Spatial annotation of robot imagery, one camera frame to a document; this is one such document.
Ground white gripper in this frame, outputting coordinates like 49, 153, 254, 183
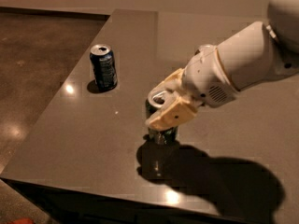
146, 45, 238, 132

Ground green soda can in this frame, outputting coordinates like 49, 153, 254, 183
145, 90, 178, 145

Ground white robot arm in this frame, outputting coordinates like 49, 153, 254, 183
146, 0, 299, 132

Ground blue soda can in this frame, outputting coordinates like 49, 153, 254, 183
90, 44, 118, 91

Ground small red object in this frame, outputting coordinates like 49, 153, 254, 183
5, 217, 35, 224

